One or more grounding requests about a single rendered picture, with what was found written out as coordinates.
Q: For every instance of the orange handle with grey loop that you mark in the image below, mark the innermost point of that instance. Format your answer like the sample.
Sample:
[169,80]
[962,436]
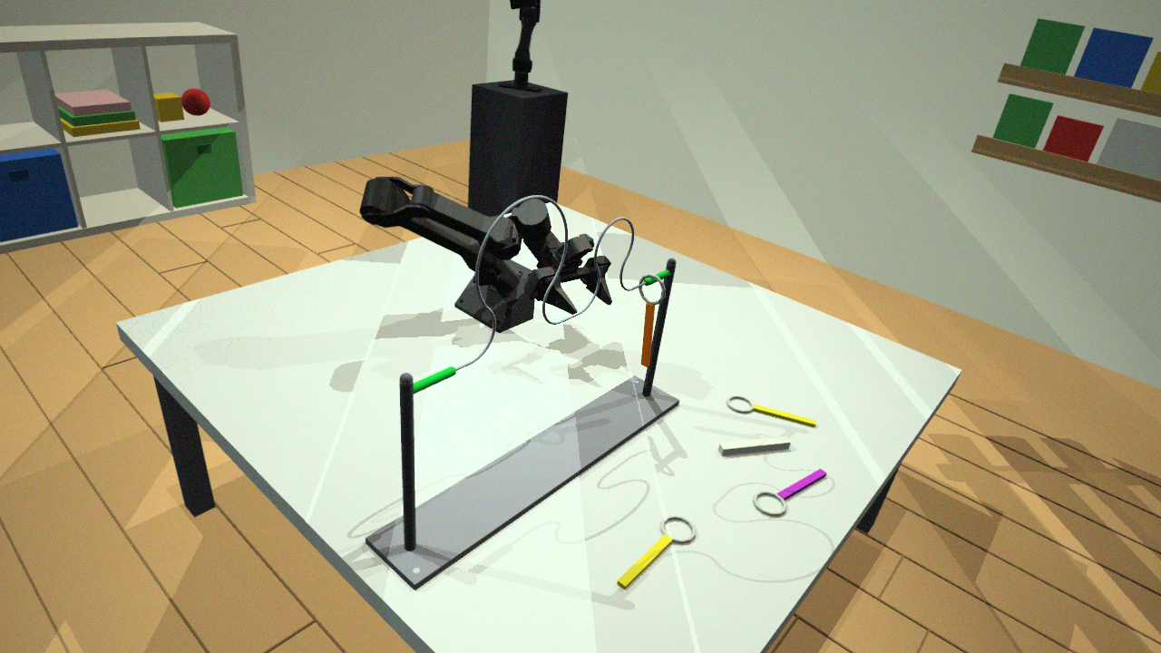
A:
[649,319]

